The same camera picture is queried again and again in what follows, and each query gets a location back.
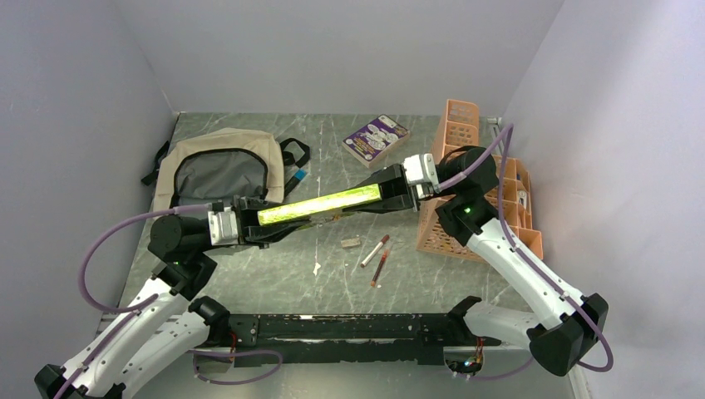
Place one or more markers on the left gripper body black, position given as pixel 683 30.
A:
pixel 246 218

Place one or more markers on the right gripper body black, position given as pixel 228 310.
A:
pixel 399 185

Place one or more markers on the purple book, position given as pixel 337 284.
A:
pixel 371 143

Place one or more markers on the green book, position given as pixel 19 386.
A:
pixel 322 204

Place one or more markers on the beige canvas backpack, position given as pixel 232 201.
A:
pixel 223 164

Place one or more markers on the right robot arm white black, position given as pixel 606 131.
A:
pixel 563 328

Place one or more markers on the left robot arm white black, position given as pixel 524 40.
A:
pixel 168 317

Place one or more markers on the white red marker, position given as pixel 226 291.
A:
pixel 374 251

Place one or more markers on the blue black marker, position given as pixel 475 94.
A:
pixel 293 182

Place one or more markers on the small beige eraser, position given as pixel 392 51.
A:
pixel 351 243

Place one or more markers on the orange plastic file organizer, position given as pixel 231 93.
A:
pixel 458 132

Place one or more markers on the red pen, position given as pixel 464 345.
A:
pixel 379 268

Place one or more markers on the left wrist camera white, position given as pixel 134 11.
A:
pixel 223 225

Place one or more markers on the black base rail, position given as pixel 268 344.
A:
pixel 423 338

